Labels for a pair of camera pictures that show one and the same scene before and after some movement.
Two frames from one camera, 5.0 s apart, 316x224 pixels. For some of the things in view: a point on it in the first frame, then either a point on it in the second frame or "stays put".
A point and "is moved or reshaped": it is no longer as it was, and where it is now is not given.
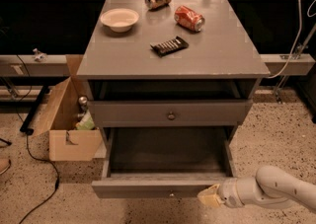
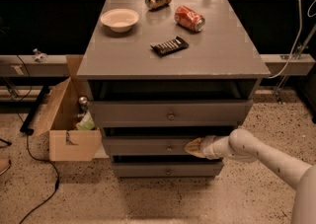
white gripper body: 230,192 → 207,147
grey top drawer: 170,112 stays put
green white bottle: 86,123 stays put
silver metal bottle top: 82,101 stays put
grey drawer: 163,162 is moved or reshaped
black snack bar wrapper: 169,46 stays put
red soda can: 187,18 stays put
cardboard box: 66,143 stays put
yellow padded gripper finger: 209,197 → 195,147
